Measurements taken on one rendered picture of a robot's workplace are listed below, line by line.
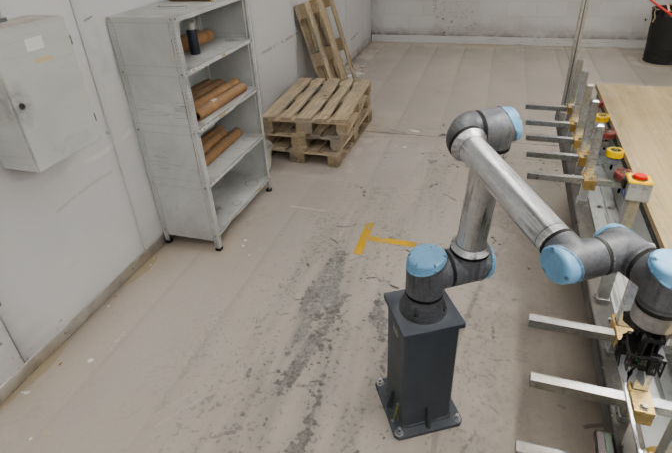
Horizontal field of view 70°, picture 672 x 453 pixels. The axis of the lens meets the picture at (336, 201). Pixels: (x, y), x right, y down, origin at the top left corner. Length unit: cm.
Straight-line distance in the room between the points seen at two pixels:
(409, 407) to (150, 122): 220
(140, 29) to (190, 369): 186
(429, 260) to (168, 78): 189
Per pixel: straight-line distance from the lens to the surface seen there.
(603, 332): 178
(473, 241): 184
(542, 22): 889
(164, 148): 326
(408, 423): 238
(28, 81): 249
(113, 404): 275
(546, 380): 157
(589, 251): 120
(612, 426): 172
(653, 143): 300
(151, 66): 308
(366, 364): 262
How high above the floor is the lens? 199
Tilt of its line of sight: 31 degrees down
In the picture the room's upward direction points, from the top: 3 degrees counter-clockwise
